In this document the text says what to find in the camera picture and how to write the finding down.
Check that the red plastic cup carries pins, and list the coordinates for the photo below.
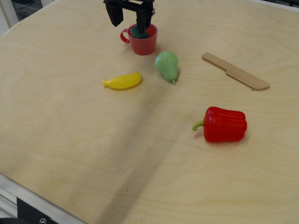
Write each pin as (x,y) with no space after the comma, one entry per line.
(141,46)

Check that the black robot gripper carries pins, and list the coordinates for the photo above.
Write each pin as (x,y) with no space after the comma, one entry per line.
(144,9)

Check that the black metal bracket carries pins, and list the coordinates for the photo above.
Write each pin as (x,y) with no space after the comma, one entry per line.
(32,215)

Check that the light green toy pear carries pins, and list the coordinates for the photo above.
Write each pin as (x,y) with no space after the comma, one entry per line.
(167,63)

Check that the wooden toy knife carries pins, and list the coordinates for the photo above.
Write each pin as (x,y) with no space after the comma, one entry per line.
(236,73)

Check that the yellow toy banana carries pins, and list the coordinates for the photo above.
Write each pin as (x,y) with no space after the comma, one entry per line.
(124,81)

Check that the aluminium table frame rail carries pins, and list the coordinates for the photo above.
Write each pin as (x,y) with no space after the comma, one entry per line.
(11,190)

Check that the red toy bell pepper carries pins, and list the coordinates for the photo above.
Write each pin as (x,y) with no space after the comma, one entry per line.
(222,125)

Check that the dark green toy cucumber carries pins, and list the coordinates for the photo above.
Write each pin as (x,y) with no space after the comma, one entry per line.
(136,34)

